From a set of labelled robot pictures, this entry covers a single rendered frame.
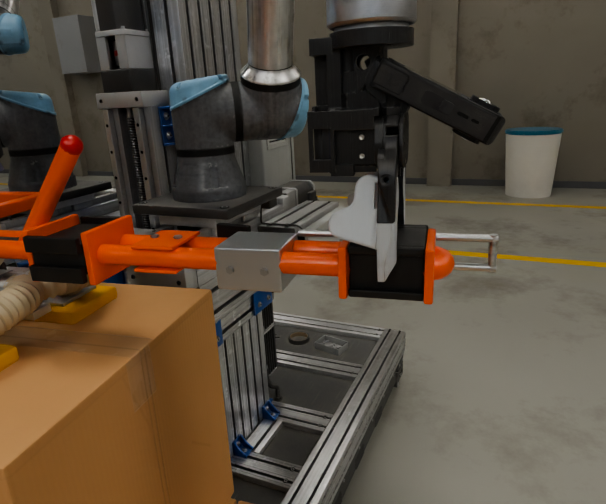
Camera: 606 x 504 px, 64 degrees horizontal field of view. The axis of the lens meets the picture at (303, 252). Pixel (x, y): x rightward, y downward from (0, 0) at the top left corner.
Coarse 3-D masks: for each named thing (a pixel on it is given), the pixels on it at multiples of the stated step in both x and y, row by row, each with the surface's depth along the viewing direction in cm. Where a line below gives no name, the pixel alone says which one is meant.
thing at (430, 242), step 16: (400, 240) 44; (416, 240) 44; (432, 240) 44; (352, 256) 44; (368, 256) 44; (400, 256) 43; (416, 256) 43; (432, 256) 41; (352, 272) 45; (368, 272) 45; (400, 272) 44; (416, 272) 43; (432, 272) 42; (352, 288) 45; (368, 288) 45; (384, 288) 45; (400, 288) 44; (416, 288) 44; (432, 288) 42
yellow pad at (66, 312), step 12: (84, 288) 73; (96, 288) 74; (108, 288) 74; (48, 300) 69; (60, 300) 69; (72, 300) 70; (84, 300) 70; (96, 300) 71; (108, 300) 73; (60, 312) 67; (72, 312) 66; (84, 312) 68
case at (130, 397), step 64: (128, 320) 67; (192, 320) 71; (0, 384) 53; (64, 384) 52; (128, 384) 57; (192, 384) 72; (0, 448) 43; (64, 448) 47; (128, 448) 57; (192, 448) 73
